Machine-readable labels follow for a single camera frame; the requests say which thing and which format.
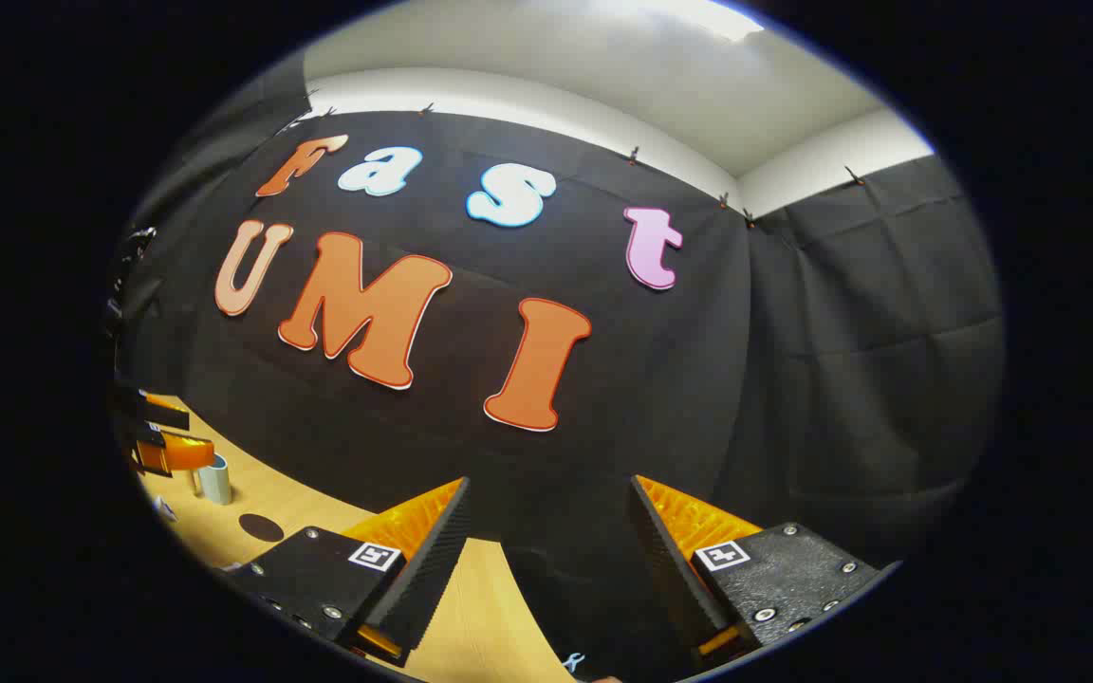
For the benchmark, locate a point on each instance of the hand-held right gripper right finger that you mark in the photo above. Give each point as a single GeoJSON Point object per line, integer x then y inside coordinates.
{"type": "Point", "coordinates": [675, 579]}

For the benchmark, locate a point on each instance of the white toothpaste tube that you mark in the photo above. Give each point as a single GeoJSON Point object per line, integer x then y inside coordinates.
{"type": "Point", "coordinates": [165, 508]}

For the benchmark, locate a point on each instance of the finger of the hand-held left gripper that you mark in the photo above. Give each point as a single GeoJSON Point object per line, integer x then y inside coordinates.
{"type": "Point", "coordinates": [153, 408]}
{"type": "Point", "coordinates": [176, 453]}

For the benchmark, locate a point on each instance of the black backdrop cloth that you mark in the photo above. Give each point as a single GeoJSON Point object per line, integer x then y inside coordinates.
{"type": "Point", "coordinates": [698, 379]}

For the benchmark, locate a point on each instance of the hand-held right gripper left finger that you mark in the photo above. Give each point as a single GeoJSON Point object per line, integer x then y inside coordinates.
{"type": "Point", "coordinates": [428, 569]}

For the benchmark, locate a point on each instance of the dark round coaster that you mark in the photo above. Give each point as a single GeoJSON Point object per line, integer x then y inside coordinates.
{"type": "Point", "coordinates": [260, 527]}

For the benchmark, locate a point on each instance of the pale green cup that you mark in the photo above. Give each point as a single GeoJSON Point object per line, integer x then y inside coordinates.
{"type": "Point", "coordinates": [216, 484]}

